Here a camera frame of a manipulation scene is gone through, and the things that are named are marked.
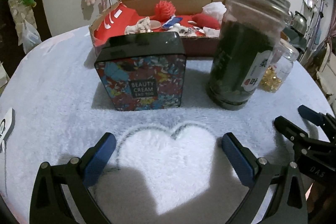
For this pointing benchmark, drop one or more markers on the cardboard box red interior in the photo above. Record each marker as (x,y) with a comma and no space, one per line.
(114,20)

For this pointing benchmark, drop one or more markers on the white cloth pad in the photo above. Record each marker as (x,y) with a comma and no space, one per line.
(211,33)

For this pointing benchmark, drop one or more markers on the white mesh bath sponge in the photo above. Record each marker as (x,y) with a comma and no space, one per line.
(215,10)

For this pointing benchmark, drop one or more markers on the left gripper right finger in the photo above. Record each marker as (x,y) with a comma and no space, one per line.
(287,203)

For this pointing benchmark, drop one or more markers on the beige round powder puff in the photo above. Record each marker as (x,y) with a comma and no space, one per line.
(154,25)

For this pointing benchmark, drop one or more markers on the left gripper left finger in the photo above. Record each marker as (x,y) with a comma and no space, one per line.
(79,174)

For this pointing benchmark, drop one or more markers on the steel kettle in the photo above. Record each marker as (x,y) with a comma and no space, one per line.
(299,23)

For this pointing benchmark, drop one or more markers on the blue tissue packet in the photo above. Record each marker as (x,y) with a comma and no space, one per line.
(171,22)

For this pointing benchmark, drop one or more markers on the small jar of golden capsules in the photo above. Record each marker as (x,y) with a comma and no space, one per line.
(284,56)

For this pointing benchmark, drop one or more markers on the white plastic bag on door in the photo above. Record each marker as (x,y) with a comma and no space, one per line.
(30,37)

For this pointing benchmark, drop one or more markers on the dark wooden door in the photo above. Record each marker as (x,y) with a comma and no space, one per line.
(13,15)

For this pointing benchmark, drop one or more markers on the red foam net ball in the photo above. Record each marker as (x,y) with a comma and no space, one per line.
(163,11)

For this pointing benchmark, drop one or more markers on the tall jar of dark tea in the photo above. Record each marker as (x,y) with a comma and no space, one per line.
(250,30)

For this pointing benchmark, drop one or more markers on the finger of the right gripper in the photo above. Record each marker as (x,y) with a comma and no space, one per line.
(299,137)
(318,119)

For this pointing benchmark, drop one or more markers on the beauty cream tin box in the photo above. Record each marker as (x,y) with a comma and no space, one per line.
(143,71)

